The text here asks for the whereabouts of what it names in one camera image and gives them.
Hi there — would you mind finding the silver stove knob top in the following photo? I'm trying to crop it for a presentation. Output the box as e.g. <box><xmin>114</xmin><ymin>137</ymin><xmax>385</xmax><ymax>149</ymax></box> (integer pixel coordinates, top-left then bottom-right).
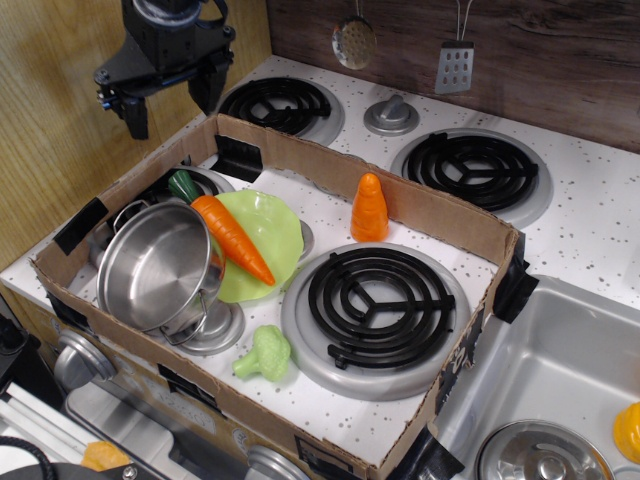
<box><xmin>363</xmin><ymin>94</ymin><xmax>420</xmax><ymax>136</ymax></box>

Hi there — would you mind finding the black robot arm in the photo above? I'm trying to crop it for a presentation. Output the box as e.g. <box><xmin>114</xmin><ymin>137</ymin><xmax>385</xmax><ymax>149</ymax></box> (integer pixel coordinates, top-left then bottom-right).
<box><xmin>94</xmin><ymin>0</ymin><xmax>236</xmax><ymax>140</ymax></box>

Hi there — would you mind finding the orange cone-shaped toy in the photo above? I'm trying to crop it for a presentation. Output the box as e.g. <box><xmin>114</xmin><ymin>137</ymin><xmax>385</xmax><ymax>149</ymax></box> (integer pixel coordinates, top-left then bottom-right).
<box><xmin>350</xmin><ymin>173</ymin><xmax>389</xmax><ymax>242</ymax></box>

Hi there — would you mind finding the silver toy sink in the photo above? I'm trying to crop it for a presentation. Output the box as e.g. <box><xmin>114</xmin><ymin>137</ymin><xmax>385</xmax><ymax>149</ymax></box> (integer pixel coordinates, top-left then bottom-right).
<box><xmin>436</xmin><ymin>276</ymin><xmax>639</xmax><ymax>479</ymax></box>

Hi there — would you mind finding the hanging perforated metal spoon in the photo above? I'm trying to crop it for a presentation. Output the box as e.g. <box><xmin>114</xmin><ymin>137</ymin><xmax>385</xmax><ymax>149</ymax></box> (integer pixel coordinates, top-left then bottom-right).
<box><xmin>331</xmin><ymin>1</ymin><xmax>377</xmax><ymax>71</ymax></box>

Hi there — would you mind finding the stainless steel pot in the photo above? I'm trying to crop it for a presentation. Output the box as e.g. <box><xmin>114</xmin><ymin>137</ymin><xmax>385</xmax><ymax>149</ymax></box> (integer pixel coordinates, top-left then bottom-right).
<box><xmin>97</xmin><ymin>202</ymin><xmax>226</xmax><ymax>345</ymax></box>

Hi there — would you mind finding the silver pot lid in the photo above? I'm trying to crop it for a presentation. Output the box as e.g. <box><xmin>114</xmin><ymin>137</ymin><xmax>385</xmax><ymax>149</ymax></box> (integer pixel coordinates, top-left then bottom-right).
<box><xmin>475</xmin><ymin>420</ymin><xmax>614</xmax><ymax>480</ymax></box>

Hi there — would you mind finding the brown cardboard fence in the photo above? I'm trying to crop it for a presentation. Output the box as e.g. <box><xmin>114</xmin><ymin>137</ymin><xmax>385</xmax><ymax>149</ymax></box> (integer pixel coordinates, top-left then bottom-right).
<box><xmin>32</xmin><ymin>115</ymin><xmax>526</xmax><ymax>479</ymax></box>

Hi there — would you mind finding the back right black burner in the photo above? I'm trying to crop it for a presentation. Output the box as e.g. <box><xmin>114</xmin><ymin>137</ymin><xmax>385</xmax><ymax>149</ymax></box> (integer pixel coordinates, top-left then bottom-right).
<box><xmin>390</xmin><ymin>128</ymin><xmax>553</xmax><ymax>229</ymax></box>

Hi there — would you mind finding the black cable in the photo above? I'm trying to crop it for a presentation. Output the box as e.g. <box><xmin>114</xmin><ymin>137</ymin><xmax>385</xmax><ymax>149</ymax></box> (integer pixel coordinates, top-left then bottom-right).
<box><xmin>0</xmin><ymin>435</ymin><xmax>56</xmax><ymax>480</ymax></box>

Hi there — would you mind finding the light green plastic plate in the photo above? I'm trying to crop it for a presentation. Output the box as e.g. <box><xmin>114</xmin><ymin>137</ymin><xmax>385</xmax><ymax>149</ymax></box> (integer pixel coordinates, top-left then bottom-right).
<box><xmin>218</xmin><ymin>190</ymin><xmax>304</xmax><ymax>303</ymax></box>

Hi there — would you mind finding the silver front knob left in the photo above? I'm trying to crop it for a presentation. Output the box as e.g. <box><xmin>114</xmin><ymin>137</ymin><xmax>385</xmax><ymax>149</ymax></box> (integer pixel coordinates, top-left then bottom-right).
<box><xmin>54</xmin><ymin>330</ymin><xmax>117</xmax><ymax>392</ymax></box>

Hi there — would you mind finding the silver knob under pot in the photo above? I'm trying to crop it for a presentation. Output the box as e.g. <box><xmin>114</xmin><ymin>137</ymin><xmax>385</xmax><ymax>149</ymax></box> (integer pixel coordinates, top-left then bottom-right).
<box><xmin>177</xmin><ymin>301</ymin><xmax>245</xmax><ymax>356</ymax></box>

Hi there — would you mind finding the silver front knob middle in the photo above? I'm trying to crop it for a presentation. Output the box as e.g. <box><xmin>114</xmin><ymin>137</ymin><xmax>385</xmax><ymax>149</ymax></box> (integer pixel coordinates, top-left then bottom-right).
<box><xmin>244</xmin><ymin>445</ymin><xmax>297</xmax><ymax>480</ymax></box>

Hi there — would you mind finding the yellow toy in sink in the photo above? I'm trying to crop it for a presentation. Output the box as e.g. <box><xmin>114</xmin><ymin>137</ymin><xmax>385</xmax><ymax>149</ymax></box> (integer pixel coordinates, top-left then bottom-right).
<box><xmin>613</xmin><ymin>402</ymin><xmax>640</xmax><ymax>464</ymax></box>

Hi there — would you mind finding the orange toy carrot green stem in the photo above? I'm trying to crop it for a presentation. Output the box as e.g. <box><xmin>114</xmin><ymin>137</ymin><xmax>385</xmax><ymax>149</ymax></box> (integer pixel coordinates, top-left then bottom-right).
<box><xmin>168</xmin><ymin>170</ymin><xmax>275</xmax><ymax>286</ymax></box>

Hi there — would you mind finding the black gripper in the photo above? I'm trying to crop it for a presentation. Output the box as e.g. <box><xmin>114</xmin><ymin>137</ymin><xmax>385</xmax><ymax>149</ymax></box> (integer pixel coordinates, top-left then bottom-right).
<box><xmin>94</xmin><ymin>1</ymin><xmax>235</xmax><ymax>140</ymax></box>

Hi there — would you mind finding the back left black burner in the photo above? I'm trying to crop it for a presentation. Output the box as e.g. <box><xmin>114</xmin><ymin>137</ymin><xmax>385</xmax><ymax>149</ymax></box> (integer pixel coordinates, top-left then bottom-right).
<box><xmin>218</xmin><ymin>77</ymin><xmax>345</xmax><ymax>146</ymax></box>

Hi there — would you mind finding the hanging slotted metal spatula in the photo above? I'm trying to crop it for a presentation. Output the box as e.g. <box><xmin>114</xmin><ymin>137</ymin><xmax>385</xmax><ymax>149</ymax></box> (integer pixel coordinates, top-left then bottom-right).
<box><xmin>434</xmin><ymin>1</ymin><xmax>475</xmax><ymax>95</ymax></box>

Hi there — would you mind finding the green toy broccoli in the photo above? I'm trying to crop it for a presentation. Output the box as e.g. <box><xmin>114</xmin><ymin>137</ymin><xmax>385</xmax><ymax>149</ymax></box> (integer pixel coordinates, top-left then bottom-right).
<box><xmin>232</xmin><ymin>325</ymin><xmax>291</xmax><ymax>382</ymax></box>

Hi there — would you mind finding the front right black burner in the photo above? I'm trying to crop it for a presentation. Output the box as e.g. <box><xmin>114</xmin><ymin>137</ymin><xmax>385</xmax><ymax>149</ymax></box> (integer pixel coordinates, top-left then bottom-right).
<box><xmin>281</xmin><ymin>243</ymin><xmax>471</xmax><ymax>401</ymax></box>

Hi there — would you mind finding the orange toy bottom left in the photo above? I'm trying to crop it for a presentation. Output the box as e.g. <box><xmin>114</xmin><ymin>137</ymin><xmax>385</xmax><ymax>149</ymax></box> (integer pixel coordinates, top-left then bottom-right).
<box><xmin>80</xmin><ymin>441</ymin><xmax>131</xmax><ymax>472</ymax></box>

